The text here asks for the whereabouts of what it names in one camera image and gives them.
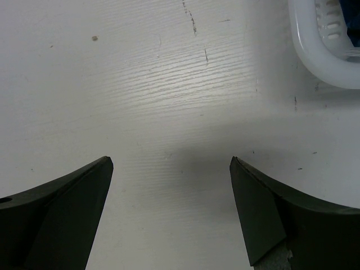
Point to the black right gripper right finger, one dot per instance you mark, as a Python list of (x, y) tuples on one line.
[(284, 228)]

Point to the blue t shirt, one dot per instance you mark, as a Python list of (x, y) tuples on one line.
[(351, 17)]

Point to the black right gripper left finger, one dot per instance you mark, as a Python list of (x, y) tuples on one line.
[(53, 226)]

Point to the white plastic basket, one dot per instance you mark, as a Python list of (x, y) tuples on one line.
[(319, 35)]

